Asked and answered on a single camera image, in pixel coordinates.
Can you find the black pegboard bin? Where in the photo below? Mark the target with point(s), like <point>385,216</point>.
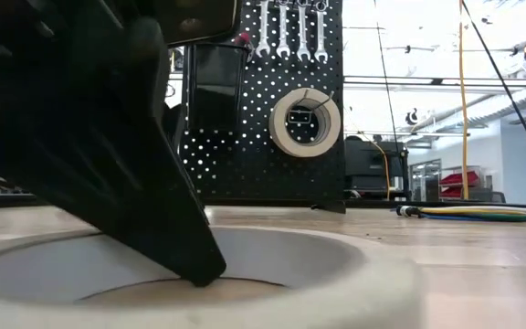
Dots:
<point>217,87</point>

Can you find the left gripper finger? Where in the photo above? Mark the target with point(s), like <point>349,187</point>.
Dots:
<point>130,196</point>

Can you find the red storage bins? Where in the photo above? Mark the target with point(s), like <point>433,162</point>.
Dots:
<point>461,178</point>

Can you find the black monitor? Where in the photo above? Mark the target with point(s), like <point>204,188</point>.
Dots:
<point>372,164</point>

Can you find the silver combination wrench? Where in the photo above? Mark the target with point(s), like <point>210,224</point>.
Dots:
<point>321,32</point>
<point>263,27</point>
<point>303,27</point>
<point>282,27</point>

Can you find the black red-capped screwdriver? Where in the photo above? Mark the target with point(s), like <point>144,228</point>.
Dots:
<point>244,39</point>

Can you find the black aluminium table frame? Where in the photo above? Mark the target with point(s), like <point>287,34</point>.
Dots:
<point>427,202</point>

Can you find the silver pegboard hook rail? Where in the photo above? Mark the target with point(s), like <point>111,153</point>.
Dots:
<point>290,3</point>

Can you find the black metal pegboard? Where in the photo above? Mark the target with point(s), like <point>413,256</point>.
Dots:
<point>245,173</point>

